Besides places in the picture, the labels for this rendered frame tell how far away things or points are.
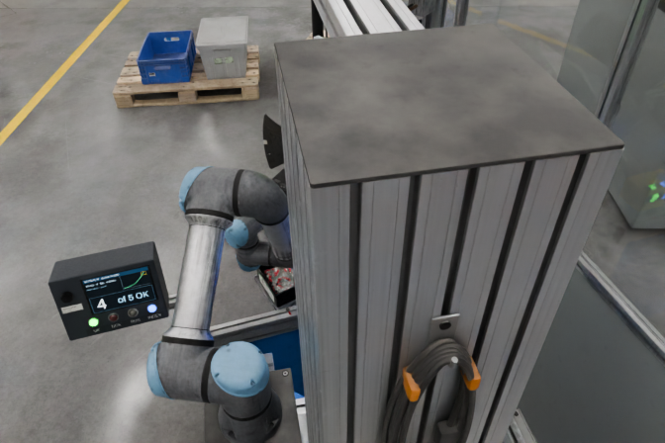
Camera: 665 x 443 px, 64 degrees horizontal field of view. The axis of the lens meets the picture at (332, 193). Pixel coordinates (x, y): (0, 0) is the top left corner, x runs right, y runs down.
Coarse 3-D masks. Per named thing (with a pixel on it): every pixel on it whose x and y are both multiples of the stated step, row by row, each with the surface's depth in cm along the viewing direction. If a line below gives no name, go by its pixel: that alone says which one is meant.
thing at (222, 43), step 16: (240, 16) 474; (208, 32) 448; (224, 32) 447; (240, 32) 447; (208, 48) 429; (224, 48) 430; (240, 48) 433; (208, 64) 440; (224, 64) 441; (240, 64) 443
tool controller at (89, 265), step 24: (72, 264) 139; (96, 264) 138; (120, 264) 137; (144, 264) 137; (72, 288) 134; (96, 288) 136; (120, 288) 138; (144, 288) 140; (72, 312) 137; (120, 312) 141; (144, 312) 143; (168, 312) 146; (72, 336) 140
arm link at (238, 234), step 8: (240, 224) 154; (248, 224) 155; (256, 224) 156; (232, 232) 152; (240, 232) 153; (248, 232) 154; (256, 232) 158; (232, 240) 154; (240, 240) 153; (248, 240) 156; (256, 240) 159
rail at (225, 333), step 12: (276, 312) 173; (288, 312) 174; (228, 324) 169; (240, 324) 171; (252, 324) 169; (264, 324) 170; (276, 324) 172; (288, 324) 174; (216, 336) 166; (228, 336) 169; (240, 336) 170; (252, 336) 172; (264, 336) 174
